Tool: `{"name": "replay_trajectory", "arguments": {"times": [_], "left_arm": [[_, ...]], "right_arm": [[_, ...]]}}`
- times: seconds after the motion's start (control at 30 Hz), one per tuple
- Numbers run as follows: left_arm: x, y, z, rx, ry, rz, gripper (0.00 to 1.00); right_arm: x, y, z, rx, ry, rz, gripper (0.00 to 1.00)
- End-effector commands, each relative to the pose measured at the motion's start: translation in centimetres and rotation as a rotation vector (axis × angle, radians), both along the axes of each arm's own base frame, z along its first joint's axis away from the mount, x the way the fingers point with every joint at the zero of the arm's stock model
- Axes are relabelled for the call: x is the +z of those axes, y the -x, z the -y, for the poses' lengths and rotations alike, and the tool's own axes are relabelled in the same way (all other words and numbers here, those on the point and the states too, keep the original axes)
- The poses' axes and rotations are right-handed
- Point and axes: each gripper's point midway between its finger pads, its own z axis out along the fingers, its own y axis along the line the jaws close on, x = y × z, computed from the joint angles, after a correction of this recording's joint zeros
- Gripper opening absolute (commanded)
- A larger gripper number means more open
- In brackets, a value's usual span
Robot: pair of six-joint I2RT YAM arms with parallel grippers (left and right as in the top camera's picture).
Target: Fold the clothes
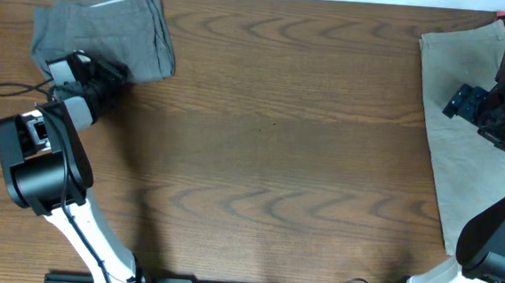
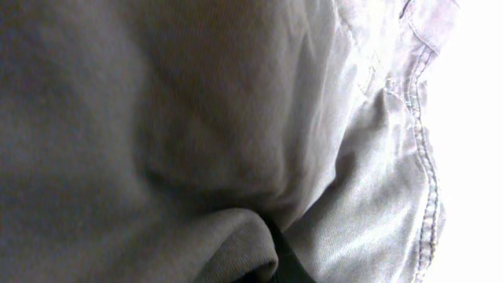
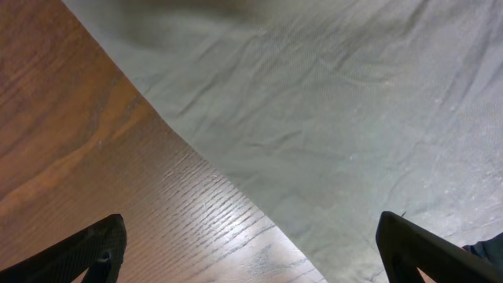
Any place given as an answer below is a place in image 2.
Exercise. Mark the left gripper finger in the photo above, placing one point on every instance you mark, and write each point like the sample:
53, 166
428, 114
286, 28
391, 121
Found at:
263, 254

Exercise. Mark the grey shorts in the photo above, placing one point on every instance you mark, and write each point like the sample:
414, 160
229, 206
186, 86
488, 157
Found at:
135, 134

